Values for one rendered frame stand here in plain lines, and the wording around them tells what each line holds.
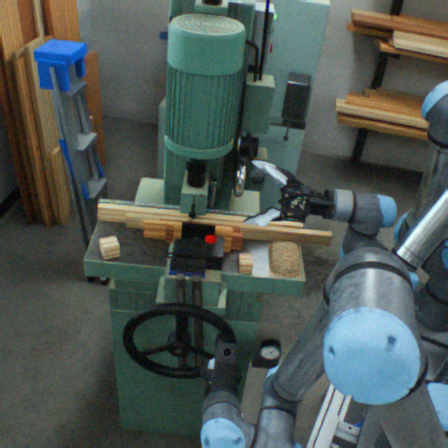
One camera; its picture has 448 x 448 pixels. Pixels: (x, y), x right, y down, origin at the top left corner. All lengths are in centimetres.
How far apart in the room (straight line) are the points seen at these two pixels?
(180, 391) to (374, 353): 123
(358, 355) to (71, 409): 165
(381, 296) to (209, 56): 66
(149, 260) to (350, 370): 83
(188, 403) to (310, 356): 102
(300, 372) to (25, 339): 167
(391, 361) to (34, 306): 208
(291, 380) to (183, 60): 70
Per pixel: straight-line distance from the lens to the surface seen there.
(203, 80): 112
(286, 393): 97
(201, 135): 117
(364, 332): 60
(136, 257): 136
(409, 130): 326
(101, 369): 223
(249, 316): 145
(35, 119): 264
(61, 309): 247
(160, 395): 181
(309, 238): 146
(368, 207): 117
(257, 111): 143
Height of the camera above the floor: 182
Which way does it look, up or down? 38 degrees down
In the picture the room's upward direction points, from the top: 7 degrees clockwise
